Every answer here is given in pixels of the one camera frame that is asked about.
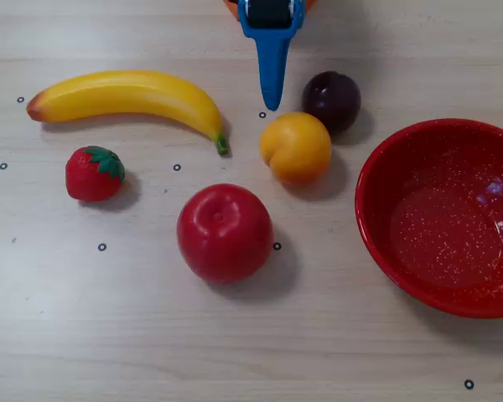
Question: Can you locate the yellow plastic banana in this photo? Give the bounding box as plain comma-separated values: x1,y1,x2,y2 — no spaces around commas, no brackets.
26,70,231,157

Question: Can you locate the blue gripper black motor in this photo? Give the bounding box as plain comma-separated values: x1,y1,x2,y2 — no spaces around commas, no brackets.
237,0,306,112

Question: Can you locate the dark purple plastic plum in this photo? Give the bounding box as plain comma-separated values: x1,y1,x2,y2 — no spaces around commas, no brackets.
301,70,362,134

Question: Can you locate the red speckled enamel bowl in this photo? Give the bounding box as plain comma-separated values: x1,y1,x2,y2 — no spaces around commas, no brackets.
355,118,503,319

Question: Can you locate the red plastic strawberry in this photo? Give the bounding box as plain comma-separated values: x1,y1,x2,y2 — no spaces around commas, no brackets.
65,145,127,203

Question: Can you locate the red plastic apple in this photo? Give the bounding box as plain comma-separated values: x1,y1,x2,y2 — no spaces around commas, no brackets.
176,183,275,286

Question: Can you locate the yellow orange plastic peach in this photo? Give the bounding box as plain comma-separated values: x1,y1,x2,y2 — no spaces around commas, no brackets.
258,111,334,187

